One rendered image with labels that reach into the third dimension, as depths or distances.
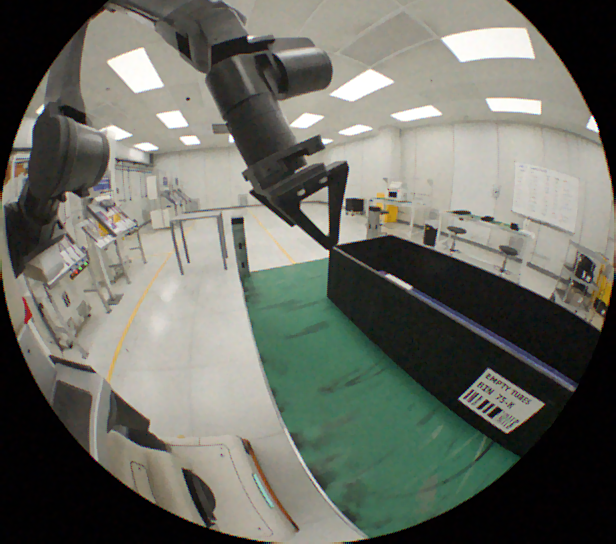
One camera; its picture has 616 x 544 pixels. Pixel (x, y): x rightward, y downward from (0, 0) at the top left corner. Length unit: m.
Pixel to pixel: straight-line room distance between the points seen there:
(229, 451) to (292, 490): 0.40
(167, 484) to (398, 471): 0.35
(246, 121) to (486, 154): 5.02
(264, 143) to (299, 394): 0.27
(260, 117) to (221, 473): 1.01
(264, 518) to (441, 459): 0.76
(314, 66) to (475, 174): 4.94
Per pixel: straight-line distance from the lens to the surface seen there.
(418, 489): 0.25
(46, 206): 0.29
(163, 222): 6.44
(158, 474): 0.45
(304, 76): 0.21
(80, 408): 0.23
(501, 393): 0.24
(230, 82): 0.18
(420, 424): 0.26
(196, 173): 9.23
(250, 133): 0.17
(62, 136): 0.22
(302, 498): 1.19
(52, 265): 0.33
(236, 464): 0.93
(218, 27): 0.21
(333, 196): 0.15
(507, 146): 5.05
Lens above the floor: 1.17
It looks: 17 degrees down
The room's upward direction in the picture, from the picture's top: straight up
